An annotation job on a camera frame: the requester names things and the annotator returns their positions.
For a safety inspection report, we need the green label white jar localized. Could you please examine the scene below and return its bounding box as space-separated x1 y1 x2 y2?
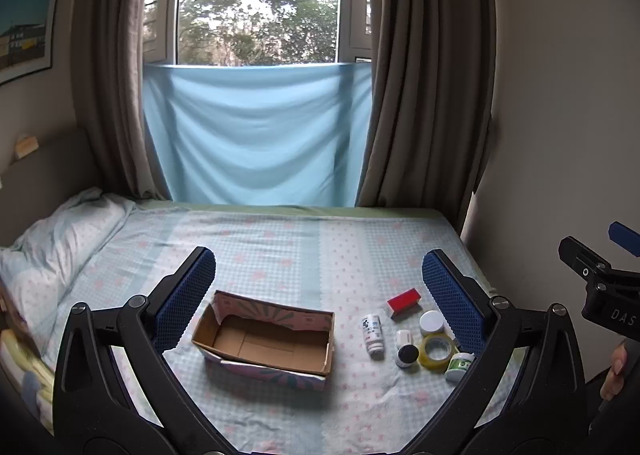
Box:
445 352 475 385

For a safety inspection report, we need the yellow packing tape roll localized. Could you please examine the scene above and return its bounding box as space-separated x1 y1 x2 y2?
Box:
418 333 457 373

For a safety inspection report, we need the white lid pale green jar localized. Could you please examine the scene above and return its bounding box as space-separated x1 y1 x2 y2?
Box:
419 310 445 337

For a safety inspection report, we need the black lid small jar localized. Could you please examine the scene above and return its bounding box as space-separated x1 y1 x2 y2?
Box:
395 343 420 369

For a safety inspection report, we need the white earbuds case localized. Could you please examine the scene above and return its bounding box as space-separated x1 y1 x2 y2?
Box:
396 329 413 350

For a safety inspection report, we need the red and white small box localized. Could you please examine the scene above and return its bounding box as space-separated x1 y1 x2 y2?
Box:
386 288 421 319

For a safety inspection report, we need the white vitamin bottle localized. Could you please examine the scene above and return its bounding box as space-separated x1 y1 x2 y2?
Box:
361 314 385 357

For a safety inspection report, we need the cardboard box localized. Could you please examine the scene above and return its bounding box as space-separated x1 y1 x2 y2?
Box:
191 290 335 391

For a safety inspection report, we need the person's right hand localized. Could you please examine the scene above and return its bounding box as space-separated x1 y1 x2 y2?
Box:
600 342 628 402

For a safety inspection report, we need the floral pillow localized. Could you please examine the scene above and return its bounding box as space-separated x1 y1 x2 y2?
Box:
1 187 136 343

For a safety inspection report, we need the floral checked bed sheet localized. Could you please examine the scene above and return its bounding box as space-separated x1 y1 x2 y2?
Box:
29 206 526 455

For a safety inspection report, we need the beige padded headboard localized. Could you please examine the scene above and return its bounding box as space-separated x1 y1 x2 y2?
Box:
0 129 100 246

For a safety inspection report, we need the small object on headboard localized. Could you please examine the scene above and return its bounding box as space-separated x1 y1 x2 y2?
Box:
14 134 39 160

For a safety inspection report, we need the light blue hanging sheet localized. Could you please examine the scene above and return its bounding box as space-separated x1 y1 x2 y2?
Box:
142 63 372 207

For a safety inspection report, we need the left brown curtain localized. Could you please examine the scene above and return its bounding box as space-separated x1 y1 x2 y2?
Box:
70 0 169 199

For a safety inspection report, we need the framed wall picture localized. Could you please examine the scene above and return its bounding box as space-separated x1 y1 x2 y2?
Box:
0 0 58 84

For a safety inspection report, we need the window with white frame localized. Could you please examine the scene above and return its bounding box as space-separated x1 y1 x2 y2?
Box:
142 0 372 67

